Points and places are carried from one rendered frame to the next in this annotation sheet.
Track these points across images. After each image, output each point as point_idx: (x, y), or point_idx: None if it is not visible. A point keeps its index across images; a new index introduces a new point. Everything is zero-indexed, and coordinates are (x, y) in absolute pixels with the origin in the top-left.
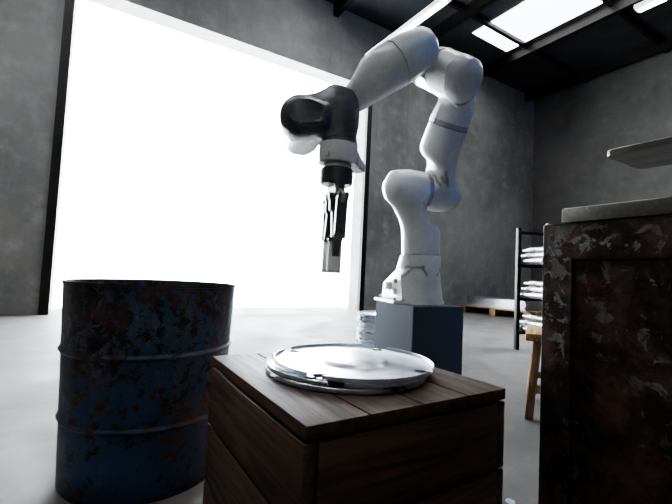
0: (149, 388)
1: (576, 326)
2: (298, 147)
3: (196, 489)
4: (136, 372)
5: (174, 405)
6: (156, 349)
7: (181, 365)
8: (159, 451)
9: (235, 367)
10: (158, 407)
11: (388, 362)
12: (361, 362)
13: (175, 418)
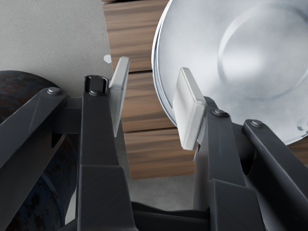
0: (68, 190)
1: None
2: None
3: (75, 96)
4: (65, 213)
5: (67, 158)
6: (58, 218)
7: (55, 180)
8: (78, 144)
9: (192, 168)
10: (71, 170)
11: (301, 11)
12: (297, 61)
13: (69, 149)
